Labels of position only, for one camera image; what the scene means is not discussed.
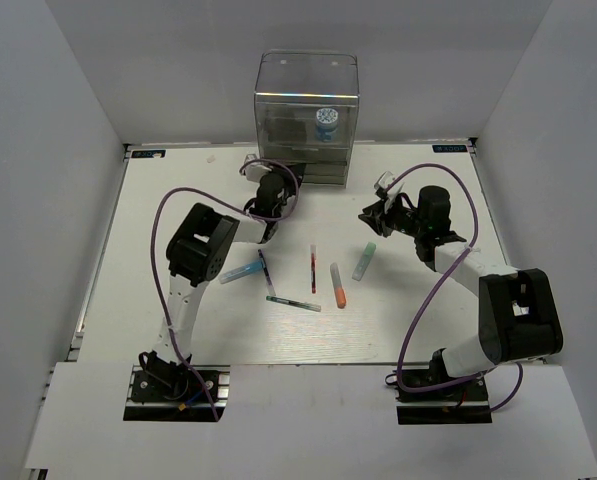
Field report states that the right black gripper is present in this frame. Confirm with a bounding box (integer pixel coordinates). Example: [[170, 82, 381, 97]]
[[360, 194, 427, 238]]

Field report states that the green highlighter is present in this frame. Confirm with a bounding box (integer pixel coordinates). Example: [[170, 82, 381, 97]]
[[352, 242, 376, 281]]

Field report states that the clear acrylic drawer organizer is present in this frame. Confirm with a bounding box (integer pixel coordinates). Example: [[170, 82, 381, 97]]
[[254, 49, 360, 186]]

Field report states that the red gel pen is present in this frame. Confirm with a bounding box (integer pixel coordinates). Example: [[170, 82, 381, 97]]
[[310, 244, 317, 294]]

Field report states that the orange highlighter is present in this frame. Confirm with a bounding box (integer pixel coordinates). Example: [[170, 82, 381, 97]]
[[330, 262, 347, 309]]

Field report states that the blue highlighter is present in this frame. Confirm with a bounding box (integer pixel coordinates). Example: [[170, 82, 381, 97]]
[[218, 260, 263, 284]]

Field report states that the green gel pen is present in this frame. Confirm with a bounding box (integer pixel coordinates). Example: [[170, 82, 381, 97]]
[[266, 295, 322, 312]]

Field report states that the purple gel pen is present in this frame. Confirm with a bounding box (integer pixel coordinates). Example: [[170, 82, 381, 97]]
[[258, 249, 276, 297]]

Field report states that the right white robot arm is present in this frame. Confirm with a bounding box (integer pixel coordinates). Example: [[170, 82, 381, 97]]
[[359, 186, 564, 399]]

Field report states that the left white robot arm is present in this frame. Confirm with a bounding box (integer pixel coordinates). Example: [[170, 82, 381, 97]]
[[139, 160, 307, 399]]

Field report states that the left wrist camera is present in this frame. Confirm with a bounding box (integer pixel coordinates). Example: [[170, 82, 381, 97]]
[[239, 154, 271, 182]]

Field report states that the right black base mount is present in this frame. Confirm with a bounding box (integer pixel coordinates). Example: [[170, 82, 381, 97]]
[[385, 370, 492, 426]]

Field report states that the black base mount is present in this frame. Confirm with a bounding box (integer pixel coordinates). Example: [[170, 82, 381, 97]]
[[385, 370, 492, 426], [123, 366, 230, 423]]

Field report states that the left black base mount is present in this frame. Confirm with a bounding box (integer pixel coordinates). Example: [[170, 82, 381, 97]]
[[123, 366, 230, 423]]

